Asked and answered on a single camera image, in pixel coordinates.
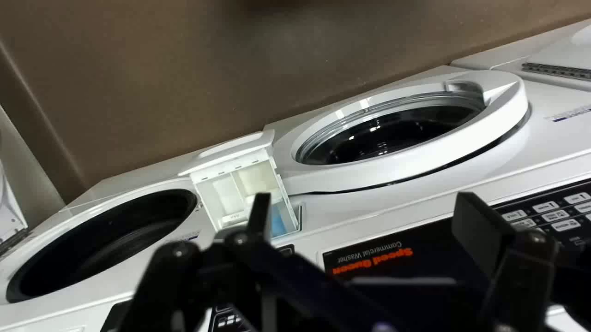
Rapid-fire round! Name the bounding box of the white soap compartment drawer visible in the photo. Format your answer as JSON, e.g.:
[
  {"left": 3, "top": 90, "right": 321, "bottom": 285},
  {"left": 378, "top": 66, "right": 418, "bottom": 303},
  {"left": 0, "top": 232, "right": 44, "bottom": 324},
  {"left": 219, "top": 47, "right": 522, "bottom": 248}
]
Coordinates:
[{"left": 178, "top": 130, "right": 300, "bottom": 237}]

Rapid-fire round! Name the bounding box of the near white washing machine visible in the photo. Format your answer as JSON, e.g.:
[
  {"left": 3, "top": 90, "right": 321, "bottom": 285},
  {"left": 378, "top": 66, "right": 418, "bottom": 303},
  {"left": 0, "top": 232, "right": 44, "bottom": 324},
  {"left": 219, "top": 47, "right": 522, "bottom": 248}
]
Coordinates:
[{"left": 452, "top": 18, "right": 591, "bottom": 90}]

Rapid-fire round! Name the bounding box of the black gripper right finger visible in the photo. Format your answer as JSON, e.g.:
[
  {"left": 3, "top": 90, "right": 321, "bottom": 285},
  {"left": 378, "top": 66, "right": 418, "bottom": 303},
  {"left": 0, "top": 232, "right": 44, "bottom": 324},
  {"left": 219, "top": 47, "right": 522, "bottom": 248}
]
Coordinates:
[{"left": 452, "top": 191, "right": 557, "bottom": 332}]

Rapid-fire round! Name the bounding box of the middle white washing machine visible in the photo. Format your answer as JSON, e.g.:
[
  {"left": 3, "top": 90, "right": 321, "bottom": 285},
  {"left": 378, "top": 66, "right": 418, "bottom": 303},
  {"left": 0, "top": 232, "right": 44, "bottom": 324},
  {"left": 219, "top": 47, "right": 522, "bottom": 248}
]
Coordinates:
[{"left": 201, "top": 62, "right": 591, "bottom": 332}]

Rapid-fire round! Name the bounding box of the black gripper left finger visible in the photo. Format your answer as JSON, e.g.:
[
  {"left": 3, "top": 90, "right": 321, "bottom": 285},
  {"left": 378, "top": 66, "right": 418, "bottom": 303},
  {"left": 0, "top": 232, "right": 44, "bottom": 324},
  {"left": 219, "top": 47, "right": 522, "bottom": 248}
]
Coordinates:
[{"left": 125, "top": 191, "right": 345, "bottom": 332}]

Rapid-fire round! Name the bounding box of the far white washing machine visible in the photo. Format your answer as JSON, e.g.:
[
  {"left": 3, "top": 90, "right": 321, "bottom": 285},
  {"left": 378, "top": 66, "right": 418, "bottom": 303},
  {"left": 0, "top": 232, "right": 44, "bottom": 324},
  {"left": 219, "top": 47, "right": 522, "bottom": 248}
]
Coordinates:
[{"left": 0, "top": 145, "right": 260, "bottom": 332}]

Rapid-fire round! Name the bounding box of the white washing machine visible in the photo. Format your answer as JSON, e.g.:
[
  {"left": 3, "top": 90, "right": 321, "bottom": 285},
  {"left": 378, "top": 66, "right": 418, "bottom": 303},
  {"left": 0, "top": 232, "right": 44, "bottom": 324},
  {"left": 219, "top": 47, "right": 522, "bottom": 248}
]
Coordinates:
[
  {"left": 0, "top": 145, "right": 260, "bottom": 332},
  {"left": 201, "top": 62, "right": 591, "bottom": 332},
  {"left": 452, "top": 18, "right": 591, "bottom": 90}
]

